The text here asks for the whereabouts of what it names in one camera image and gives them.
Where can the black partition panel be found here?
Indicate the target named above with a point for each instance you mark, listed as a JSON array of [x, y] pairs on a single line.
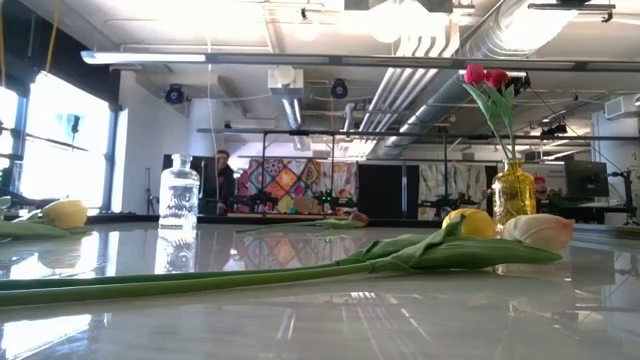
[[385, 190]]

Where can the silver ventilation duct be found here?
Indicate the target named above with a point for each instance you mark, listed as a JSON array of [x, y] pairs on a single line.
[[450, 95]]

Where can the yellow glass vase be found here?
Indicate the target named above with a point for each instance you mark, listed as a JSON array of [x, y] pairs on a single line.
[[513, 192]]

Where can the black table frame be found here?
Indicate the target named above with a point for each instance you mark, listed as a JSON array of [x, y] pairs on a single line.
[[125, 218]]

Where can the colourful patterned quilt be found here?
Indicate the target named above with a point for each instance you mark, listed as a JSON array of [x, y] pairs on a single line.
[[295, 180]]

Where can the peach tulip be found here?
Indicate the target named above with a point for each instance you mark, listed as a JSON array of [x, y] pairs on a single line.
[[540, 230]]

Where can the person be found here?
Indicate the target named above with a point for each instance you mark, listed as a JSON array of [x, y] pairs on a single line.
[[540, 187], [223, 177]]

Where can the black round ceiling speaker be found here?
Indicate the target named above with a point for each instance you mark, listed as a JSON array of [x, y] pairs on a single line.
[[339, 89], [174, 94]]

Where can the white wall air unit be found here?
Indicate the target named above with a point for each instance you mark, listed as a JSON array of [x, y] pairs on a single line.
[[620, 107]]

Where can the clear glass vase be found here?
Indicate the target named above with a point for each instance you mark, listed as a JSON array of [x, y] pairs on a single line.
[[179, 192]]

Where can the grey overhead rig bar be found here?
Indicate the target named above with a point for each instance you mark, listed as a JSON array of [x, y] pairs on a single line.
[[300, 60]]

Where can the large bright window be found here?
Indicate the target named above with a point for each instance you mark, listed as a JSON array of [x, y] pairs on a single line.
[[60, 150]]

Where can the dark red tulip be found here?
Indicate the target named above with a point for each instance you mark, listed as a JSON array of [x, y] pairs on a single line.
[[357, 217]]

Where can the glossy white table sheet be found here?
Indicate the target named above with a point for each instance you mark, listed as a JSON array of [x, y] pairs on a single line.
[[320, 325]]

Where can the white ceiling box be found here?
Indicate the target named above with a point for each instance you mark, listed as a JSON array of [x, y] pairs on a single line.
[[285, 80]]

